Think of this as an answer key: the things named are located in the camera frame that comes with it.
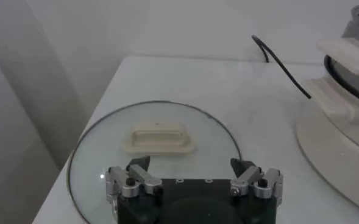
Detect cream electric cooker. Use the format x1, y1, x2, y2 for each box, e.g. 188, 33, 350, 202
295, 38, 359, 215

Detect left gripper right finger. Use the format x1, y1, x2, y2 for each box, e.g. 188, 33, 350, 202
229, 158, 284, 205

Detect black cooker power cord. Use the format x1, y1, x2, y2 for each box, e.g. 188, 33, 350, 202
251, 35, 313, 100

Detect round glass lid cream handle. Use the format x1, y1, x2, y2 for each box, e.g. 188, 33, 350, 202
66, 100, 243, 224

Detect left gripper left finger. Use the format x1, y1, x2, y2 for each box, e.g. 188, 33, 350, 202
105, 155, 164, 203

